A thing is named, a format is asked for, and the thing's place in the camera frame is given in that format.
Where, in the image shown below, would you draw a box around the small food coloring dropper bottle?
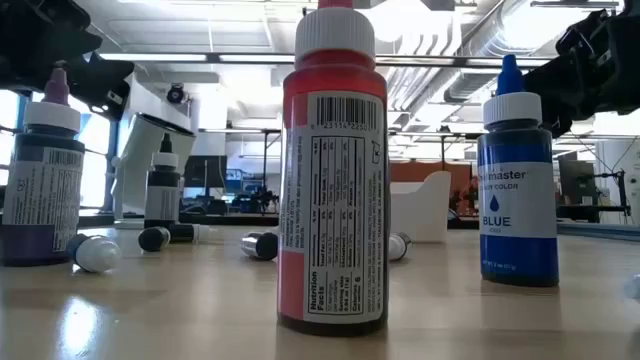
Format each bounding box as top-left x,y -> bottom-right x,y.
66,232 -> 123,274
239,230 -> 279,262
388,231 -> 413,262
168,222 -> 214,244
137,225 -> 172,253

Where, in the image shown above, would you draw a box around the black aluminium rig frame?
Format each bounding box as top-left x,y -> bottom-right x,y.
97,51 -> 554,70

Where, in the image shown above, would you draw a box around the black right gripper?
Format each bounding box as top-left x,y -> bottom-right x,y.
522,0 -> 640,137

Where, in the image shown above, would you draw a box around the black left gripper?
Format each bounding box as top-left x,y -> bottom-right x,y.
0,0 -> 135,122

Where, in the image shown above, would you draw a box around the large black food coloring bottle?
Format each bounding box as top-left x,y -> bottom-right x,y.
143,132 -> 181,230

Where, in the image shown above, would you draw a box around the orange partition wall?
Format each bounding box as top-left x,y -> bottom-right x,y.
389,160 -> 480,201

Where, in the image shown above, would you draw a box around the large purple food coloring bottle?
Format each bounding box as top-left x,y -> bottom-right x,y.
0,67 -> 86,268

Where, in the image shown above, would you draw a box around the large red food coloring bottle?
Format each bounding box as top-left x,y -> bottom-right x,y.
276,0 -> 390,337

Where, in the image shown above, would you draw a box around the black round webcam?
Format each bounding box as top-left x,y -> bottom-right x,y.
166,82 -> 187,105

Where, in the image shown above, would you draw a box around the white plastic bin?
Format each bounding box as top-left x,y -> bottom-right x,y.
389,170 -> 452,244

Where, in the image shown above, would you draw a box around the large blue food coloring bottle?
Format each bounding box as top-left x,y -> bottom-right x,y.
476,53 -> 560,288

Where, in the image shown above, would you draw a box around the black computer monitor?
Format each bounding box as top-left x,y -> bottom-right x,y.
182,154 -> 229,189

